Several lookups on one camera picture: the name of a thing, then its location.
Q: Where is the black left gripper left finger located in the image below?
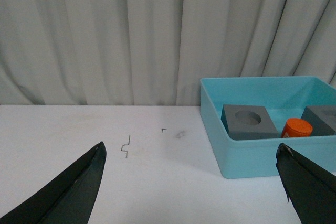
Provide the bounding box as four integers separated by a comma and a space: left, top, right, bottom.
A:
1, 142, 106, 223

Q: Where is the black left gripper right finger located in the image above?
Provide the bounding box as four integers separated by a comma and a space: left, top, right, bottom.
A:
276, 143, 335, 223

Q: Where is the orange cylinder part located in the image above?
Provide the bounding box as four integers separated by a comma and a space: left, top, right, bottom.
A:
281, 118, 313, 138

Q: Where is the gray cube with square hole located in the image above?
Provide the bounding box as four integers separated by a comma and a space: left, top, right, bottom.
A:
301, 105, 336, 136

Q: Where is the gray cube with round hole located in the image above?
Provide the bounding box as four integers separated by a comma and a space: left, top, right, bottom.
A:
221, 104, 279, 141

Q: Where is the light blue plastic box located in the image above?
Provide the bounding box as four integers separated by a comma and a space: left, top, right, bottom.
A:
200, 76, 335, 178

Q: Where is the white curtain backdrop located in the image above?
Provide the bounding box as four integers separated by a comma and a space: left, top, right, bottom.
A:
1, 0, 335, 105

